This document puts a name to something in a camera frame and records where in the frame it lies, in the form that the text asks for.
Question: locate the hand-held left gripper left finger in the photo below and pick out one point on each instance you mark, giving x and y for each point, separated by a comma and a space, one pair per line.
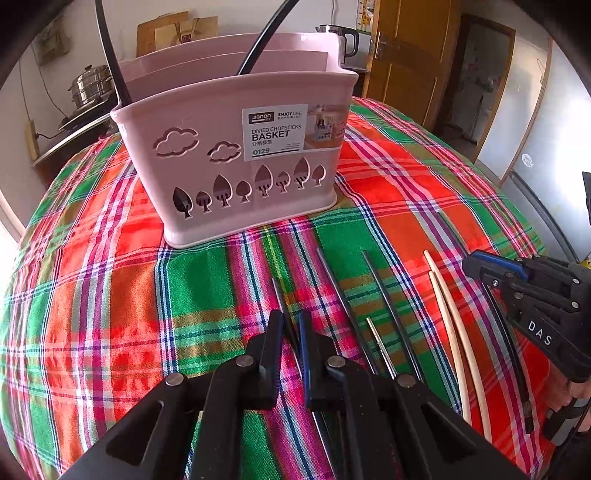
272, 350

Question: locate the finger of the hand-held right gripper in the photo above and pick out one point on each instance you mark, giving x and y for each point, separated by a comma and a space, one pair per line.
501, 265
482, 272

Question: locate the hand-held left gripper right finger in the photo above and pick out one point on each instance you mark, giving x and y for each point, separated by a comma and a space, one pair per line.
305, 360

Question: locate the black chopstick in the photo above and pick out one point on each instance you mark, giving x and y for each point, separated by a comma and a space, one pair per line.
265, 32
512, 355
281, 304
111, 50
395, 314
340, 304

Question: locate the silver metal chopstick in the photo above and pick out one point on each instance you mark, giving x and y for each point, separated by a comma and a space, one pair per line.
381, 346

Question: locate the pink plastic chopstick basket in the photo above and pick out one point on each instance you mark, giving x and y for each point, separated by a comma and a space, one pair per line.
138, 161

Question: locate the person's right hand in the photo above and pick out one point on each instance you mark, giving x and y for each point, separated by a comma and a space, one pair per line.
582, 390

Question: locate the silver refrigerator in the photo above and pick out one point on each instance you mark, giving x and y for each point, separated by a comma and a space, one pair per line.
554, 138

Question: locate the plaid tablecloth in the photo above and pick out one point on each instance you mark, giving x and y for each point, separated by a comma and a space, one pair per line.
115, 300

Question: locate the brown wooden door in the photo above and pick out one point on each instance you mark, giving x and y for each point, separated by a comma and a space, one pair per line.
406, 60

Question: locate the white electric kettle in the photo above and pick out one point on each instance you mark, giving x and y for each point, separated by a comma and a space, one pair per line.
344, 44

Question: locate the metal kitchen counter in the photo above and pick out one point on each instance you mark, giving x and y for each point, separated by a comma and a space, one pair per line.
60, 147

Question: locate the black induction cooker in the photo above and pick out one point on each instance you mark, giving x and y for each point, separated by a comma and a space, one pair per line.
83, 120

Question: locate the stainless steel steamer pot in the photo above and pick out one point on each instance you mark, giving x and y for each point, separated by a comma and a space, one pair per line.
92, 87

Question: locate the beige power strip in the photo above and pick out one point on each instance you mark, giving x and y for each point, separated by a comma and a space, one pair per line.
32, 141

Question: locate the brown paper bag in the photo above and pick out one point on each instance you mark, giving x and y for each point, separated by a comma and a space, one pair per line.
194, 30

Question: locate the wooden door frame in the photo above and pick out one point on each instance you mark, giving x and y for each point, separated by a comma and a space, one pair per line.
503, 83

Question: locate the wall poster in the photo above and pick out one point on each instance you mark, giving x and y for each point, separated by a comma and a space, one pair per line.
365, 16

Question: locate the hanging wall bag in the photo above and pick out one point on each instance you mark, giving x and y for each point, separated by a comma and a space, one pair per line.
53, 44

